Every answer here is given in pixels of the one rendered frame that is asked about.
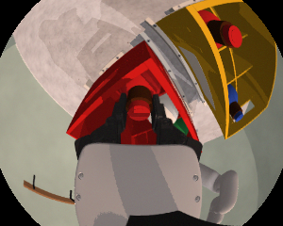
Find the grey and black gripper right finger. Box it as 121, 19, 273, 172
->
151, 94, 203, 163

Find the olive-brown crate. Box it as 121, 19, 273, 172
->
156, 0, 276, 139

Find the green bottle with pale green label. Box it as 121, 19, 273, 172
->
174, 118, 189, 135

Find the blue bottle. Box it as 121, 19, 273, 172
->
227, 84, 243, 121

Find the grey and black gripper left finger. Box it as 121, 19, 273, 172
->
75, 93, 127, 161

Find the dark red crate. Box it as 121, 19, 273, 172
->
66, 40, 199, 145

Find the red bottle with pale label band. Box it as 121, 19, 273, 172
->
119, 69, 161, 121

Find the white bottle with grey label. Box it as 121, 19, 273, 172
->
148, 93, 178, 125

